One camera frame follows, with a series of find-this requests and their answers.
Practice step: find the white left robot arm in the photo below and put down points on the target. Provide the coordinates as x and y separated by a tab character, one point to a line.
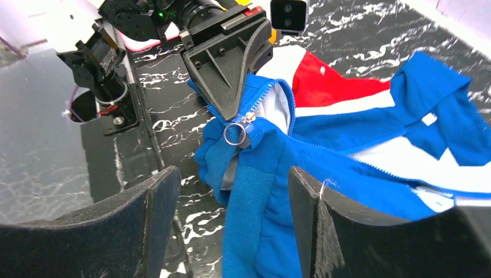
68	21

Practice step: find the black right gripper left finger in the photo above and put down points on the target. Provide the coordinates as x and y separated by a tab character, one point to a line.
124	235

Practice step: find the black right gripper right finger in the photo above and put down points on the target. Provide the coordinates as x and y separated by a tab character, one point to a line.
339	237

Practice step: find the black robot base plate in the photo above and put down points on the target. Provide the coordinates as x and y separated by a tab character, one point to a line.
120	146

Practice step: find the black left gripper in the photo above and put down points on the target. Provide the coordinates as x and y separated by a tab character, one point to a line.
229	40

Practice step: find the blue red white jacket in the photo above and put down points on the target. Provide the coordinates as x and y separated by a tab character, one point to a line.
412	147

